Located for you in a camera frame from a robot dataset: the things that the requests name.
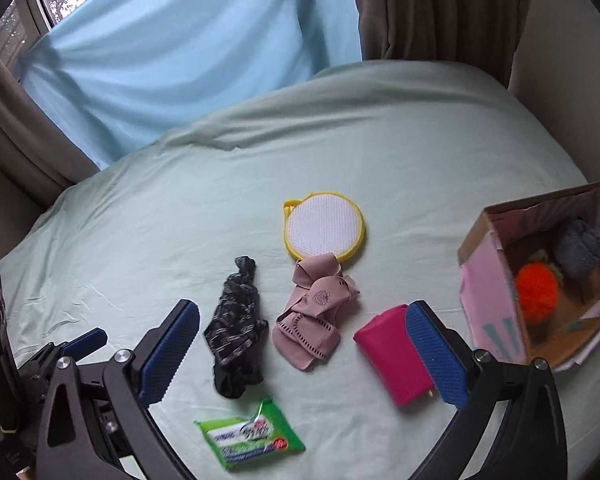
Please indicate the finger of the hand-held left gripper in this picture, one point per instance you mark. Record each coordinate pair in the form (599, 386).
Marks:
(86, 340)

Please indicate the magenta pouch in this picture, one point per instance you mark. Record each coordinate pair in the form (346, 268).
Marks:
(387, 350)

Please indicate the dusty pink fabric mask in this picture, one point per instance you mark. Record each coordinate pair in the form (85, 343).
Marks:
(310, 320)

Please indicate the green wet wipes packet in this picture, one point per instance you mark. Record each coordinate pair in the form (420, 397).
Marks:
(245, 435)

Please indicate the light blue curtain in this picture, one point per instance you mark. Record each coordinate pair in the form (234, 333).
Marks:
(180, 50)

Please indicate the brown curtain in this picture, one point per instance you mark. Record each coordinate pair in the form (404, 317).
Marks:
(430, 10)

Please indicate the round yellow mesh laundry bag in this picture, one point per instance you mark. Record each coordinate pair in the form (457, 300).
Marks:
(322, 225)

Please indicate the pink cardboard box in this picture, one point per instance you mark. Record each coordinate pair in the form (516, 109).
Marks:
(485, 285)

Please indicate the light green bed sheet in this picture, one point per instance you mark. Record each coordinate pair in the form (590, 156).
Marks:
(380, 160)

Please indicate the grey knitted item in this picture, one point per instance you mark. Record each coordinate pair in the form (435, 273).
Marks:
(577, 247)

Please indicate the orange pompom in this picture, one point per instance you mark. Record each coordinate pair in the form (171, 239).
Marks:
(536, 292)

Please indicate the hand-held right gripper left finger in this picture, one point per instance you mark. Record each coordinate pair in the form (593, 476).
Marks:
(170, 347)

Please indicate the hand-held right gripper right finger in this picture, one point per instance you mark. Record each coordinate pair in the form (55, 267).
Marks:
(435, 355)

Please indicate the black patterned cloth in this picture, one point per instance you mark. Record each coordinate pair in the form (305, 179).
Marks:
(235, 330)

